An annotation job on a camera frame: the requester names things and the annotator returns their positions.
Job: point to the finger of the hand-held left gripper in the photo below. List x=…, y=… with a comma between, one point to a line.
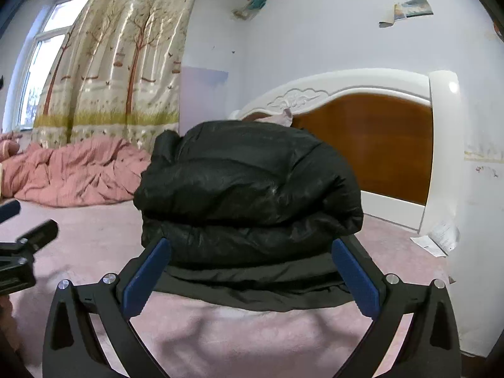
x=39, y=234
x=10, y=210

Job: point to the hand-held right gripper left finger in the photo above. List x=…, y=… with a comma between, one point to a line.
x=145, y=275

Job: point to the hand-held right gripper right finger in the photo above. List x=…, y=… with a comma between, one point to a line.
x=354, y=279

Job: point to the black puffer jacket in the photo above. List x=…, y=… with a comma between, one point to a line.
x=244, y=189

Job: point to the person's left forearm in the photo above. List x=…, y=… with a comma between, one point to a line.
x=8, y=323

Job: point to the pink quilt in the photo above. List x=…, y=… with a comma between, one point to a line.
x=78, y=173

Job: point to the white paper sheet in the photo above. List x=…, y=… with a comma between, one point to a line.
x=437, y=238

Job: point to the dark green folded garment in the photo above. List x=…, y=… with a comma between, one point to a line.
x=256, y=287

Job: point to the white and wooden headboard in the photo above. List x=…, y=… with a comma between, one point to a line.
x=374, y=145

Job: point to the dusty pink pillow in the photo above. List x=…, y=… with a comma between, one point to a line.
x=281, y=119

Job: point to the tree print curtain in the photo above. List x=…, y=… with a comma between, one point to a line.
x=118, y=67

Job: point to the white frame window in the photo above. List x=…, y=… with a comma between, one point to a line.
x=43, y=47

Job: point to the pale purple wall sheet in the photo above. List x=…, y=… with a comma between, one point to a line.
x=202, y=98

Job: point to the curled wall poster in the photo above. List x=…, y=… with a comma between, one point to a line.
x=409, y=10

